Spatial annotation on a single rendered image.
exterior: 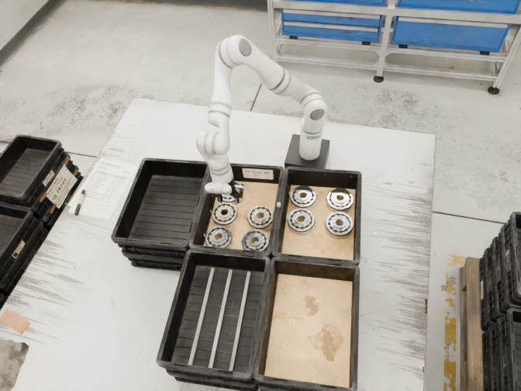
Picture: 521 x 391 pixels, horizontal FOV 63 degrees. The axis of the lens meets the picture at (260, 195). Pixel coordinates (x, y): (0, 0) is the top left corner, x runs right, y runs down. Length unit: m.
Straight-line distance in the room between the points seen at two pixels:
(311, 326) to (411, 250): 0.55
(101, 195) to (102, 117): 1.58
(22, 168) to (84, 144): 0.80
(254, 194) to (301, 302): 0.50
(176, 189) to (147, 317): 0.53
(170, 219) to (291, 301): 0.59
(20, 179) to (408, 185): 2.05
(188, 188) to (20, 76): 2.86
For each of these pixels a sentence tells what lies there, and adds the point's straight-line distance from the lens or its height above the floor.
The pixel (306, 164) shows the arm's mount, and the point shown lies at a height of 0.79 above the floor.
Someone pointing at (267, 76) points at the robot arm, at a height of 1.30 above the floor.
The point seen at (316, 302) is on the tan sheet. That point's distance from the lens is 1.50.
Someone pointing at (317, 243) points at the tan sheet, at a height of 0.83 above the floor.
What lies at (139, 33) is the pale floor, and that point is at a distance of 4.39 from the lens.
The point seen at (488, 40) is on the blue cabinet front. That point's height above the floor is 0.41.
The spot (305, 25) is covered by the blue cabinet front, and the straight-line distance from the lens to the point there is 3.33.
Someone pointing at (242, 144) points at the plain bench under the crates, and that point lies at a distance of 2.09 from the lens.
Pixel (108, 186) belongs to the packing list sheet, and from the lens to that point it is 2.12.
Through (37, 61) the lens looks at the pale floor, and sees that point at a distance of 4.51.
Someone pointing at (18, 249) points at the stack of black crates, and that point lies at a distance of 2.54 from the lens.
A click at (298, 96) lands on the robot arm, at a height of 1.12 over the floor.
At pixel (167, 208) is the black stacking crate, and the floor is 0.83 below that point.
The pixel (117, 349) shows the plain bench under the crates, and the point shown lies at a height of 0.70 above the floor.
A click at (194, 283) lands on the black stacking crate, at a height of 0.83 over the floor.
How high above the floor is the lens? 2.23
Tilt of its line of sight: 54 degrees down
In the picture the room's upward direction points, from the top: 9 degrees counter-clockwise
